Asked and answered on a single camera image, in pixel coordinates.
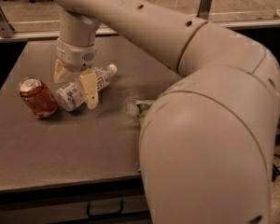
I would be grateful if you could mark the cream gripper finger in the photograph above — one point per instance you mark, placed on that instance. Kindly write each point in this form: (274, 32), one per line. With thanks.
(88, 83)
(60, 72)

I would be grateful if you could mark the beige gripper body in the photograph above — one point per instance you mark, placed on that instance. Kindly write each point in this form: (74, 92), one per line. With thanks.
(75, 56)

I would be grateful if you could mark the clear plastic water bottle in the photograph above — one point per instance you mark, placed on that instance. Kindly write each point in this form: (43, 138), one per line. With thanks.
(70, 96)

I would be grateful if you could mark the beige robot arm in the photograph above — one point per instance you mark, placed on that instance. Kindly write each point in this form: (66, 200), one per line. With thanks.
(206, 145)

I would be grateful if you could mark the red coke can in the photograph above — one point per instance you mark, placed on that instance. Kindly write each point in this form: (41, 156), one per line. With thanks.
(36, 94)

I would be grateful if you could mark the green jalapeno chips bag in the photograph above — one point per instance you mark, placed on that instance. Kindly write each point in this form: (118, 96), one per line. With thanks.
(143, 107)

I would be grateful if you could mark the left metal rail bracket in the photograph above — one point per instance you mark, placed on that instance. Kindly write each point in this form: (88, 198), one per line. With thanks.
(6, 30)

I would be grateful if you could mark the metal rail bracket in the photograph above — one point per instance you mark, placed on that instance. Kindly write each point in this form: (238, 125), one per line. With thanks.
(204, 9)
(6, 30)

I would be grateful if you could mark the black drawer handle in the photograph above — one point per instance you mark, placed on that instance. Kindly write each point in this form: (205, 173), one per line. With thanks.
(104, 209)

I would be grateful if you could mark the right metal rail bracket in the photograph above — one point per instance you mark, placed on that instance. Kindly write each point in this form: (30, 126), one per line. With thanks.
(204, 9)

